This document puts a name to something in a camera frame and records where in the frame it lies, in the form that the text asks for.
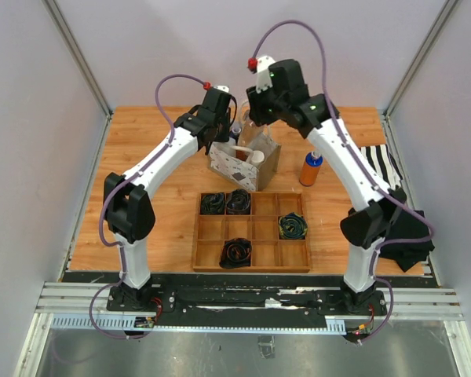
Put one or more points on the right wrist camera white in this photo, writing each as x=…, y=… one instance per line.
x=264, y=81

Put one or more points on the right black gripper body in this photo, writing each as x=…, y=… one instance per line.
x=268, y=107

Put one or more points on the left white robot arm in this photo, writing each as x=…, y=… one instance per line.
x=128, y=197

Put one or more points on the rolled dark belt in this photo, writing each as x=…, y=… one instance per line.
x=238, y=202
x=213, y=204

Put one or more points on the blue pump bottle orange base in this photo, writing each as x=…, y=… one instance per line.
x=310, y=169

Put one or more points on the rolled black orange belt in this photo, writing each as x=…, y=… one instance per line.
x=236, y=253

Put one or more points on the black white striped cloth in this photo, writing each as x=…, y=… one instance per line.
x=381, y=160

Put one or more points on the wooden compartment tray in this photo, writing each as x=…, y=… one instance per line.
x=270, y=253

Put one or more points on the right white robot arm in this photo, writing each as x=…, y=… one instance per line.
x=375, y=206

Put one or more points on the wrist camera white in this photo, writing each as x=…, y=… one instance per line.
x=264, y=81
x=222, y=88

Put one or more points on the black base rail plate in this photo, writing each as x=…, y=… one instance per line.
x=239, y=300

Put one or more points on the clear bottle pink cap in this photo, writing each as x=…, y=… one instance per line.
x=249, y=129

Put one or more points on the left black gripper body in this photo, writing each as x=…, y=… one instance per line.
x=224, y=126

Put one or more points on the rolled dark belt top left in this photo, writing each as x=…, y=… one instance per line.
x=213, y=204

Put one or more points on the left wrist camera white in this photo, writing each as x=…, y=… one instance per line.
x=222, y=88

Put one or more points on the rolled blue yellow belt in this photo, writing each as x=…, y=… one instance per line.
x=292, y=226

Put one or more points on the white round cap bottle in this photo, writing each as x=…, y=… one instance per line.
x=256, y=158

